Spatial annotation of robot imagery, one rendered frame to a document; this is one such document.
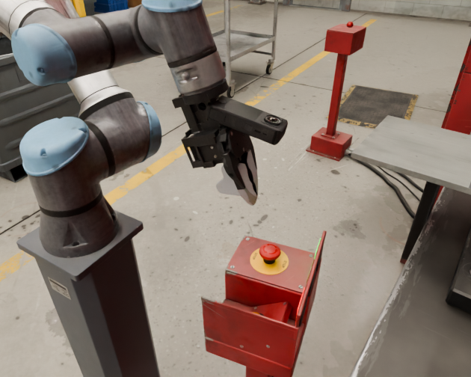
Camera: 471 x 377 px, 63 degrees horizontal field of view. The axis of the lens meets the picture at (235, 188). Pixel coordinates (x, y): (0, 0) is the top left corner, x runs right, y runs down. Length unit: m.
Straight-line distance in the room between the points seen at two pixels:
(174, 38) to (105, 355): 0.73
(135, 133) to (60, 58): 0.26
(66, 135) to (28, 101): 1.90
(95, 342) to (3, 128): 1.80
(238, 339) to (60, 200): 0.39
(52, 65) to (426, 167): 0.54
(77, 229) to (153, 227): 1.30
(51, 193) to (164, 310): 1.03
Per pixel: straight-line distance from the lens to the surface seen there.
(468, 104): 1.57
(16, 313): 1.86
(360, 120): 3.24
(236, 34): 4.36
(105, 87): 0.81
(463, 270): 0.63
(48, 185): 0.74
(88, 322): 0.92
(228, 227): 2.01
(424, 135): 0.74
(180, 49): 0.56
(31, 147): 0.73
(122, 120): 0.78
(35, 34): 0.57
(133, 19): 0.62
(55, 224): 0.79
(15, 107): 2.58
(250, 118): 0.56
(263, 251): 0.71
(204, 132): 0.60
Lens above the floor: 1.30
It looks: 35 degrees down
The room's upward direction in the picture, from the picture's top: straight up
